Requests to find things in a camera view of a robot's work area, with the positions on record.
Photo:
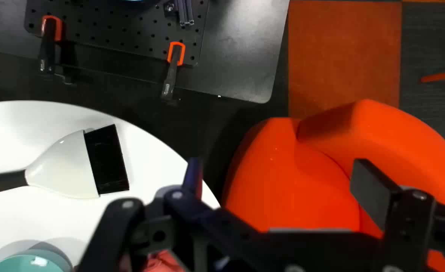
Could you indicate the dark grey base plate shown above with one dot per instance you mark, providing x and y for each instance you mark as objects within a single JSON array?
[{"x": 245, "y": 50}]

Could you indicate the large orange tub chair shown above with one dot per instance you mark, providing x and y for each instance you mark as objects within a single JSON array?
[{"x": 291, "y": 175}]

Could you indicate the black perforated mounting board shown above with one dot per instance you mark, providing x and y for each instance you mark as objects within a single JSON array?
[{"x": 116, "y": 30}]

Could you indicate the black clamp orange trigger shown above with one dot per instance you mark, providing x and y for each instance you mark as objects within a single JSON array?
[
  {"x": 173, "y": 65},
  {"x": 49, "y": 38}
]

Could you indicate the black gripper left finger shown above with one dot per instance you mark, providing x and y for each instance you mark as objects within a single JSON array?
[{"x": 193, "y": 175}]

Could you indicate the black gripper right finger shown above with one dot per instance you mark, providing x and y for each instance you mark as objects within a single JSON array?
[{"x": 377, "y": 189}]

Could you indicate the teal bowl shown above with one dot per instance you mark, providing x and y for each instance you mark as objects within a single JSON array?
[{"x": 30, "y": 263}]

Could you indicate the white hand brush black bristles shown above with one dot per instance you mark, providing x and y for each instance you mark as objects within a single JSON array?
[{"x": 55, "y": 168}]

